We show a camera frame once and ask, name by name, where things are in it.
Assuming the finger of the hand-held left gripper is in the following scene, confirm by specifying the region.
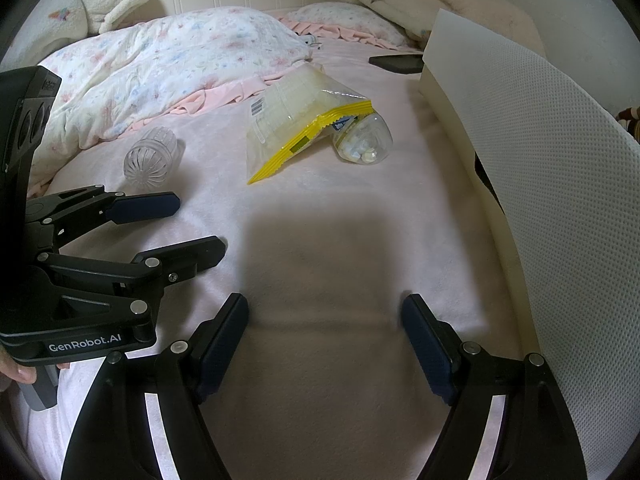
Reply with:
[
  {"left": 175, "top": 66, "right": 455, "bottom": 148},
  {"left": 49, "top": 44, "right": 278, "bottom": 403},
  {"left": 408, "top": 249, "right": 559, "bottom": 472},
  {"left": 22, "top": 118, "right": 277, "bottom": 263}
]
[
  {"left": 37, "top": 236, "right": 227, "bottom": 312},
  {"left": 27, "top": 185, "right": 181, "bottom": 256}
]

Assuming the dark brown striped object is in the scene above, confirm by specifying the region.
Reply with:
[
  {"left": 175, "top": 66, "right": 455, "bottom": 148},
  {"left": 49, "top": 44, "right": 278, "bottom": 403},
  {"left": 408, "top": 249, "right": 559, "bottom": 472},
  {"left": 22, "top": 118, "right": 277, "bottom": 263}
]
[{"left": 616, "top": 105, "right": 640, "bottom": 138}]

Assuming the clear bottle with white candies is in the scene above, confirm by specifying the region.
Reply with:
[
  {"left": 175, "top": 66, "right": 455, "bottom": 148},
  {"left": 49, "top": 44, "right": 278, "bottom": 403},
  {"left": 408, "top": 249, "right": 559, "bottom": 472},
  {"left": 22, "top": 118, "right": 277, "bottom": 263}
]
[{"left": 332, "top": 112, "right": 393, "bottom": 166}]

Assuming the floral pillow with pink ruffle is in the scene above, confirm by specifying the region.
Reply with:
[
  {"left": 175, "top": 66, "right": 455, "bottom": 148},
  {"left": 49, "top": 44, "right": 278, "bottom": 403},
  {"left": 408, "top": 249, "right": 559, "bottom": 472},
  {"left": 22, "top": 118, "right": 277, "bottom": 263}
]
[{"left": 287, "top": 1, "right": 411, "bottom": 48}]

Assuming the yellow biscuit packet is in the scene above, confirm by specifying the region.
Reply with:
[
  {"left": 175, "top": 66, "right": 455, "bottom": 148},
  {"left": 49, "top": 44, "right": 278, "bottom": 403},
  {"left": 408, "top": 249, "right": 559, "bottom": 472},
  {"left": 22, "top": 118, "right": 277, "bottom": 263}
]
[{"left": 246, "top": 62, "right": 375, "bottom": 186}]

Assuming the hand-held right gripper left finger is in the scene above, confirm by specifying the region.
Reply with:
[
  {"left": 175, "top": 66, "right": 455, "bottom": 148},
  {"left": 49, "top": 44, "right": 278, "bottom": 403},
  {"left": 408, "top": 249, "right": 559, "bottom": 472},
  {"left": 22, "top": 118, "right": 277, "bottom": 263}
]
[{"left": 61, "top": 292, "right": 250, "bottom": 480}]

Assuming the person's left hand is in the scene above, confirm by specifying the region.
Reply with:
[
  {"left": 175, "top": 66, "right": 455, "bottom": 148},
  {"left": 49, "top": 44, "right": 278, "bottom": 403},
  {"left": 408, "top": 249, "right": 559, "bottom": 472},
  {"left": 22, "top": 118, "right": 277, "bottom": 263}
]
[{"left": 0, "top": 346, "right": 40, "bottom": 396}]

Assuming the floral quilt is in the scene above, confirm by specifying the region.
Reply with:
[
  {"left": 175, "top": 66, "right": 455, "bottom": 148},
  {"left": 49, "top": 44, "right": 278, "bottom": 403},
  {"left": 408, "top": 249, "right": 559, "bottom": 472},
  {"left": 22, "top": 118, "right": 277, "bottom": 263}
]
[{"left": 27, "top": 6, "right": 313, "bottom": 198}]

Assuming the pink bed sheet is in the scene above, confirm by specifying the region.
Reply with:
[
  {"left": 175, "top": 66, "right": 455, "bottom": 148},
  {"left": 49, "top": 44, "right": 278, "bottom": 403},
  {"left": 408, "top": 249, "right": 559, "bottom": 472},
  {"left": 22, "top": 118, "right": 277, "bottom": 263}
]
[{"left": 20, "top": 35, "right": 541, "bottom": 480}]

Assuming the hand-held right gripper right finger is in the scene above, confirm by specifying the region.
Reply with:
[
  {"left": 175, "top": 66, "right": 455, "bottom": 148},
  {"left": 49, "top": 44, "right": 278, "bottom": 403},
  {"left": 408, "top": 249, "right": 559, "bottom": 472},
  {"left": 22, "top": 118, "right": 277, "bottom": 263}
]
[{"left": 400, "top": 293, "right": 587, "bottom": 480}]

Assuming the empty clear plastic bottle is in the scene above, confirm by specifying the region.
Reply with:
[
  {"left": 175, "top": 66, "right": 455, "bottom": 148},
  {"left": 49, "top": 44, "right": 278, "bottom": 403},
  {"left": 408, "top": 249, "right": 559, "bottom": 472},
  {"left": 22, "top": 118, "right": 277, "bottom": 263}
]
[{"left": 123, "top": 126, "right": 185, "bottom": 192}]

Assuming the white mesh storage box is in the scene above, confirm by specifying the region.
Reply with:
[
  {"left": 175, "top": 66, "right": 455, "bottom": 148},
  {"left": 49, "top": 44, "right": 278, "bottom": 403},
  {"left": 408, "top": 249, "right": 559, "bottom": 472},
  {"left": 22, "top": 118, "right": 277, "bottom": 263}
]
[{"left": 417, "top": 7, "right": 640, "bottom": 480}]

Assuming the black phone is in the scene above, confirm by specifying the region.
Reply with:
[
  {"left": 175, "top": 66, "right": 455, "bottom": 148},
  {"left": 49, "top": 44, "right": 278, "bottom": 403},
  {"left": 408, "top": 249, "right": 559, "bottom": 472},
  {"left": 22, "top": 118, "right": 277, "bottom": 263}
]
[{"left": 369, "top": 53, "right": 425, "bottom": 75}]

